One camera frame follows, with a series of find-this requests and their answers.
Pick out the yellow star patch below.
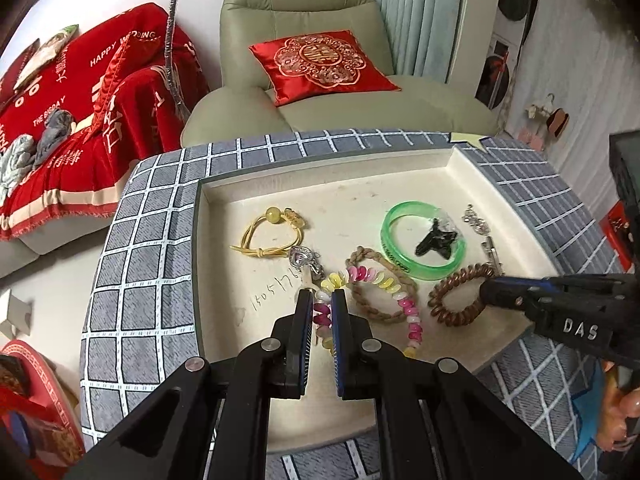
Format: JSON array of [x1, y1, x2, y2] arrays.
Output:
[[447, 131, 493, 151]]

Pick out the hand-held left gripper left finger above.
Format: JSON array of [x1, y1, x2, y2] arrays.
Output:
[[65, 287, 317, 480]]

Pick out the light grey cloth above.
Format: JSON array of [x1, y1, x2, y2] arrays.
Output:
[[0, 135, 36, 201]]

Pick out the grey tray with cream lining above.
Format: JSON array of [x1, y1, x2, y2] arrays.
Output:
[[192, 142, 558, 456]]

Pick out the blue star patch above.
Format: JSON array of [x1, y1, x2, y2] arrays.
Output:
[[570, 360, 608, 466]]

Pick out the pink hanging ornaments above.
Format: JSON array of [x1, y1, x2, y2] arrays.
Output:
[[517, 95, 571, 151]]

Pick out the brown braided bracelet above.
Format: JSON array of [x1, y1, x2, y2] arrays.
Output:
[[345, 246, 418, 323]]

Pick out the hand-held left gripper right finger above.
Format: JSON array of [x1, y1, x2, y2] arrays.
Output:
[[330, 287, 581, 480]]

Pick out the white washing machine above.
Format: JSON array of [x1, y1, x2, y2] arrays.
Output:
[[475, 0, 531, 111]]

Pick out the brown spiral hair tie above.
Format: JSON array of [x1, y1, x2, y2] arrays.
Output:
[[427, 262, 496, 330]]

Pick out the person's right hand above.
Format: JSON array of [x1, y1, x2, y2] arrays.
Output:
[[595, 360, 640, 456]]

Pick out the black hair clip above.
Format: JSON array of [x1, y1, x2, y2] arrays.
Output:
[[415, 217, 461, 256]]

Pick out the dark grey cloth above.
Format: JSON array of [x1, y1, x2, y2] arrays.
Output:
[[32, 109, 76, 166]]

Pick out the green leather armchair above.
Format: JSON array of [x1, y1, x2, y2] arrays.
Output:
[[180, 0, 501, 151]]

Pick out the silver tinsel strip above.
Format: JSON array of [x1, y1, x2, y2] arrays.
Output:
[[162, 0, 191, 121]]

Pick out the pastel bead bracelet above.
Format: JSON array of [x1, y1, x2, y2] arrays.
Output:
[[311, 266, 425, 358]]

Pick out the silver earrings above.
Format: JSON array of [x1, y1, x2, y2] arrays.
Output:
[[461, 204, 493, 235]]

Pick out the teal curtain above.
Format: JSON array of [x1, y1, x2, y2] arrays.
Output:
[[357, 0, 473, 81]]

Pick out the red embroidered cushion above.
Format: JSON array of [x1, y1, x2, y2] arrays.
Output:
[[248, 30, 403, 107]]

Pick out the red covered sofa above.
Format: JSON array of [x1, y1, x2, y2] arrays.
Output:
[[0, 2, 211, 241]]

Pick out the green translucent bangle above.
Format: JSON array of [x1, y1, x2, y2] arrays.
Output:
[[380, 201, 468, 281]]

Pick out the red patterned gift box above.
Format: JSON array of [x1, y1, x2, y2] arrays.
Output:
[[0, 339, 86, 466]]

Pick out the silver hair clip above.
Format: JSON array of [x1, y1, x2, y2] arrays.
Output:
[[481, 236, 503, 277]]

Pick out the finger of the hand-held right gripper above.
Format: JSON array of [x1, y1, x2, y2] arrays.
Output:
[[492, 274, 640, 292], [479, 280, 551, 315]]

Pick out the white curtain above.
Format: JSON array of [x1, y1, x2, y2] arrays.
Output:
[[505, 0, 640, 281]]

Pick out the silver pendant clip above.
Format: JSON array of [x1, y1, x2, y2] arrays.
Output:
[[289, 246, 323, 291]]

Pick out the printed photo board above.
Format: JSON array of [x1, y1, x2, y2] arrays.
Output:
[[15, 24, 81, 92]]

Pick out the yellow cord bracelet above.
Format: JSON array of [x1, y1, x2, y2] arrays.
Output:
[[230, 206, 307, 257]]

